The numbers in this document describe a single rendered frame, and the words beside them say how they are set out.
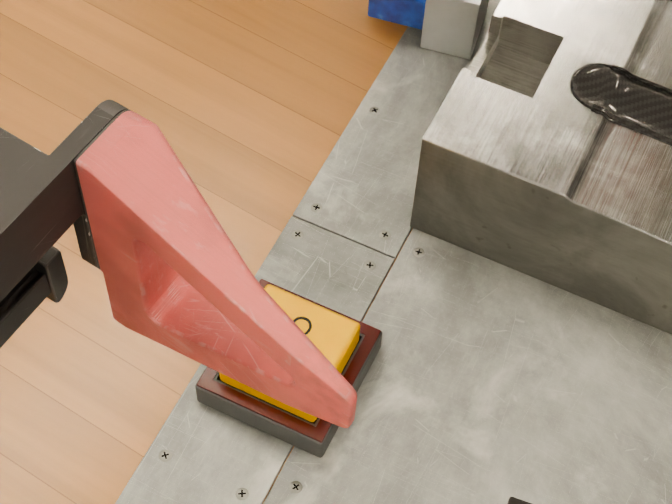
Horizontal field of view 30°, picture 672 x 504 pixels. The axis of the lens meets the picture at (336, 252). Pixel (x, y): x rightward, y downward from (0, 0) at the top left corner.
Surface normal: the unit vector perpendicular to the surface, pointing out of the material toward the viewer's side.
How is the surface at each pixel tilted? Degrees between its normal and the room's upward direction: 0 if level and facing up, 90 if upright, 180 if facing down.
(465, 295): 0
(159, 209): 22
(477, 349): 0
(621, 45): 0
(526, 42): 90
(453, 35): 90
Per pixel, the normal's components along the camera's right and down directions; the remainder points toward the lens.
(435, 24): -0.30, 0.80
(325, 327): 0.03, -0.54
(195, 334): -0.27, -0.67
